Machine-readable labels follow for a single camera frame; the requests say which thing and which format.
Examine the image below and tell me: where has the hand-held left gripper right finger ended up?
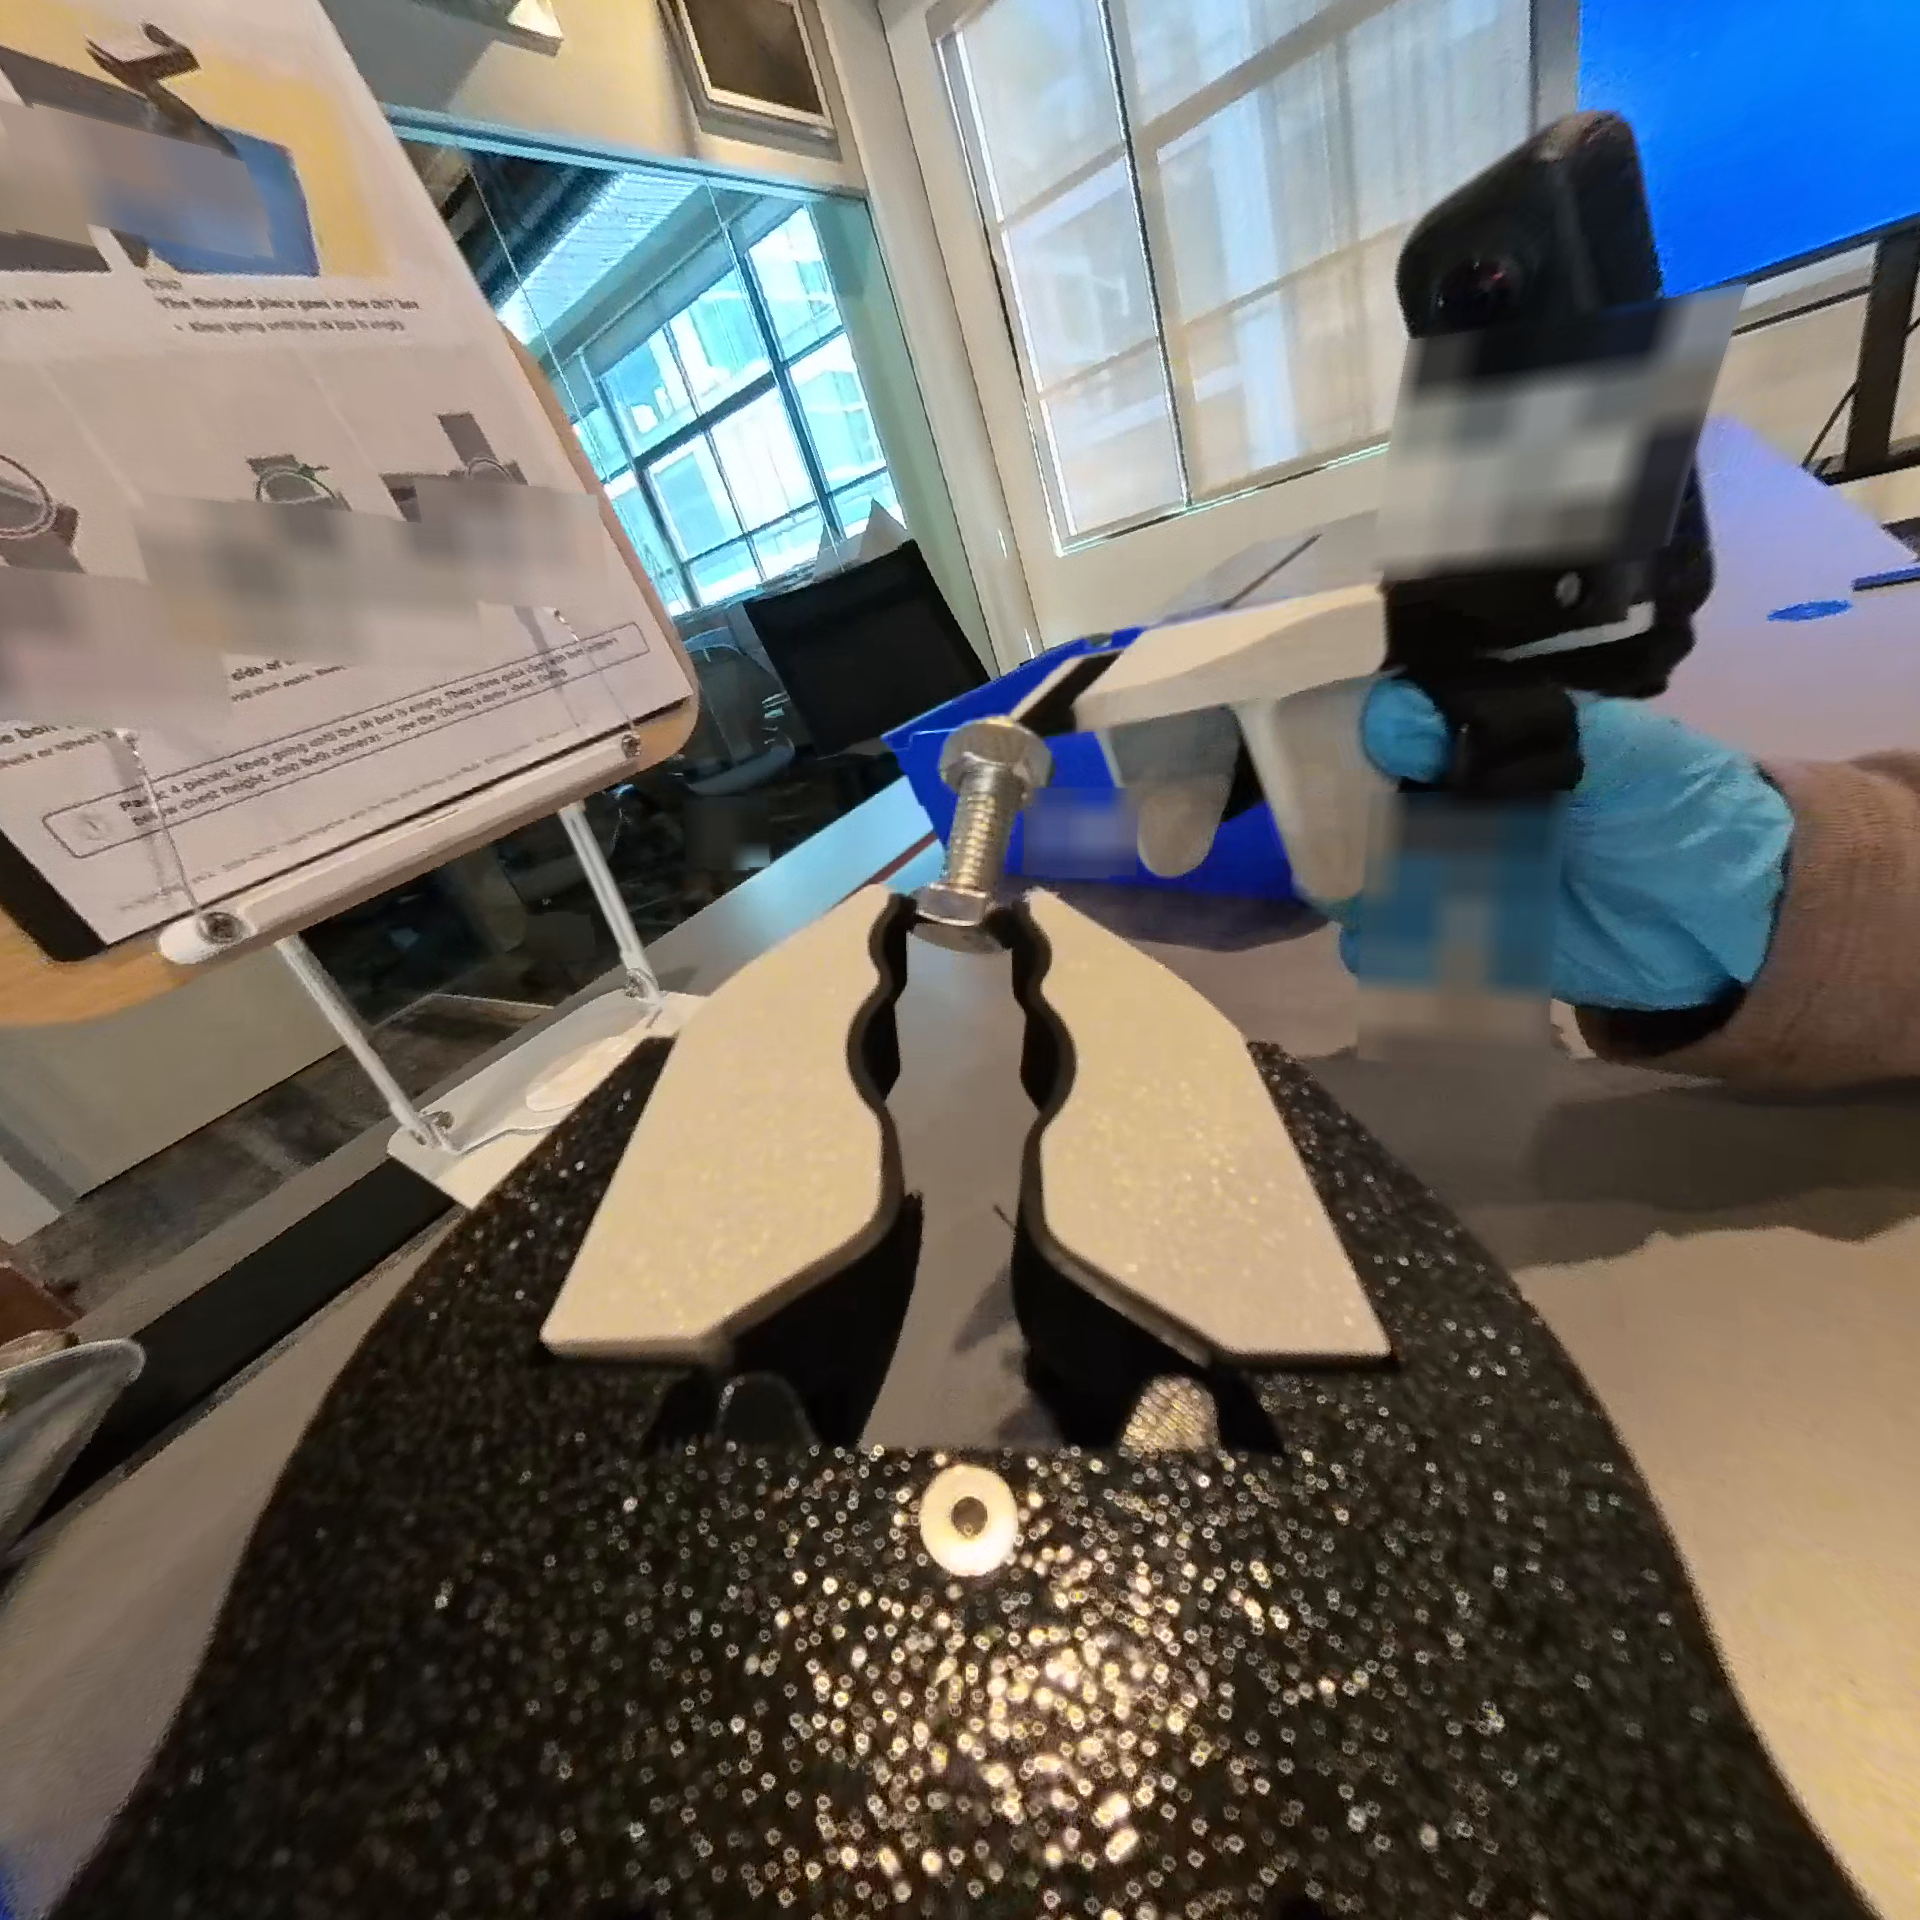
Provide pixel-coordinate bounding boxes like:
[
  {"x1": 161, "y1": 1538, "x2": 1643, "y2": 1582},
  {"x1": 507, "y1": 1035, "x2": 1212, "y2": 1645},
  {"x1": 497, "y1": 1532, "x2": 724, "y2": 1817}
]
[{"x1": 1012, "y1": 892, "x2": 1396, "y2": 1370}]

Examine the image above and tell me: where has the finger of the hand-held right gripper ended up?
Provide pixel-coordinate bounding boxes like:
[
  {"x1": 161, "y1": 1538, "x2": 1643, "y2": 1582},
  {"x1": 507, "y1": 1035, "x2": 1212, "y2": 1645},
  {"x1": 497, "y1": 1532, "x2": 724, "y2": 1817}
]
[
  {"x1": 1148, "y1": 517, "x2": 1389, "y2": 635},
  {"x1": 1079, "y1": 586, "x2": 1391, "y2": 734}
]

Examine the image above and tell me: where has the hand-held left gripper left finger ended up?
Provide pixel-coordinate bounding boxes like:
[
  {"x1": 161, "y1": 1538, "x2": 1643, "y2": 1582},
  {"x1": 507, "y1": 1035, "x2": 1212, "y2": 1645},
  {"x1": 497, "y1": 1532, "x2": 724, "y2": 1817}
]
[{"x1": 538, "y1": 892, "x2": 923, "y2": 1364}]

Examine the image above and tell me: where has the blue plastic bin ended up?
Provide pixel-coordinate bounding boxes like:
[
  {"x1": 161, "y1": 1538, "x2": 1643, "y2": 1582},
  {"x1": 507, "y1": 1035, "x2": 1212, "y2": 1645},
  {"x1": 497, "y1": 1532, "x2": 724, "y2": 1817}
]
[{"x1": 883, "y1": 637, "x2": 1298, "y2": 904}]

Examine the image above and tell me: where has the silver hex nut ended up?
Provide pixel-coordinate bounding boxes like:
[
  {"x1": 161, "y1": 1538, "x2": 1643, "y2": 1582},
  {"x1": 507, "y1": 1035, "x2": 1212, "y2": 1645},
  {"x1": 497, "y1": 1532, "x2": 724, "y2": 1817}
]
[{"x1": 939, "y1": 717, "x2": 1055, "y2": 801}]

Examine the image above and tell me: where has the silver hex bolt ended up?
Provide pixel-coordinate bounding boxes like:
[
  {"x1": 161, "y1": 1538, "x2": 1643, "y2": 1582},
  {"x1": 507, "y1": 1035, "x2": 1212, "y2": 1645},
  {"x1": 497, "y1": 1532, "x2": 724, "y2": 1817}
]
[{"x1": 911, "y1": 786, "x2": 1029, "y2": 962}]

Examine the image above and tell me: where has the person's right forearm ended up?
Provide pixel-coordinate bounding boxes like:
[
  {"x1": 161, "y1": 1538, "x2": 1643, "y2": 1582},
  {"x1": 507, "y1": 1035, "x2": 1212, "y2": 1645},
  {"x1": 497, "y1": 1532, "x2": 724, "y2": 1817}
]
[{"x1": 1574, "y1": 749, "x2": 1920, "y2": 1096}]

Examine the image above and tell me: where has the person's right hand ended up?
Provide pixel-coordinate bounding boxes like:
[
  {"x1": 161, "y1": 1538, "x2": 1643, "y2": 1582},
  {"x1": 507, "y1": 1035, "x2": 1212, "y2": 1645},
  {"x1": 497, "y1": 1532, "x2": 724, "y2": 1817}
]
[{"x1": 1358, "y1": 674, "x2": 1798, "y2": 1010}]

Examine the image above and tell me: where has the window with white blind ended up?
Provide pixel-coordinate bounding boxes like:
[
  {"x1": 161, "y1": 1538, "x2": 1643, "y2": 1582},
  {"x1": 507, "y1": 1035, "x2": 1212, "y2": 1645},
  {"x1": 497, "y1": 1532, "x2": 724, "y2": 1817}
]
[{"x1": 937, "y1": 0, "x2": 1539, "y2": 541}]

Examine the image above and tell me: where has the cluster of grey office chairs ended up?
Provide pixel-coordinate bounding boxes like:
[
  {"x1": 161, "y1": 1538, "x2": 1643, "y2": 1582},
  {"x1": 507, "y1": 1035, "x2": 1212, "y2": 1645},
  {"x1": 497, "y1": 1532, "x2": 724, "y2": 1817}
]
[{"x1": 660, "y1": 600, "x2": 902, "y2": 842}]

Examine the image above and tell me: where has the black mesh office chair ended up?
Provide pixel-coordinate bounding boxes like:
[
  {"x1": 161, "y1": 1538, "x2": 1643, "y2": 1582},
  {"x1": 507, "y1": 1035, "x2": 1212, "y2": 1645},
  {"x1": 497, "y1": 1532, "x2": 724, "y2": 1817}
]
[{"x1": 742, "y1": 539, "x2": 991, "y2": 760}]

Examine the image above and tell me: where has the printed instruction sheet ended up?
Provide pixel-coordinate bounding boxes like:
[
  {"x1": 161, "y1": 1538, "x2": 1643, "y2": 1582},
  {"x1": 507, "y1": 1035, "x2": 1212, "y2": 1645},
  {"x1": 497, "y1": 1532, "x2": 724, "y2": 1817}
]
[{"x1": 0, "y1": 0, "x2": 695, "y2": 946}]

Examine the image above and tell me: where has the dark framed window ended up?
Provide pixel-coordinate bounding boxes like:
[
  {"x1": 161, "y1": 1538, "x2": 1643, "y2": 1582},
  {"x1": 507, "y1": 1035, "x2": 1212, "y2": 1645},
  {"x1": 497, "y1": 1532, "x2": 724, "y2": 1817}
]
[{"x1": 497, "y1": 164, "x2": 909, "y2": 608}]

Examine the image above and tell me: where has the black backing board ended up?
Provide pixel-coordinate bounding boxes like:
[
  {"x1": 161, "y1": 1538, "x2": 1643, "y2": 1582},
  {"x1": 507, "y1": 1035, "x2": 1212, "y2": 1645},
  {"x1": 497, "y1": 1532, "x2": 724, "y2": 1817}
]
[{"x1": 0, "y1": 832, "x2": 115, "y2": 965}]

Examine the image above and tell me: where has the grey metal clamp lever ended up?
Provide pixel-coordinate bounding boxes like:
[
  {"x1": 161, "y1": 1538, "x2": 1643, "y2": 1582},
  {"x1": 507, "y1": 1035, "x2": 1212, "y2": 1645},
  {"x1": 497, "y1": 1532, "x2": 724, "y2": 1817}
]
[{"x1": 0, "y1": 1338, "x2": 146, "y2": 1562}]

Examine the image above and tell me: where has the framed wall vent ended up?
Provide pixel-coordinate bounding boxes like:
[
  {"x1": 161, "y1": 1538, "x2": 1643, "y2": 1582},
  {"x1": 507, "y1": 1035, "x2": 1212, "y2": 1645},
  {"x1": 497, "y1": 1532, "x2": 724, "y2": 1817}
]
[{"x1": 660, "y1": 0, "x2": 839, "y2": 139}]

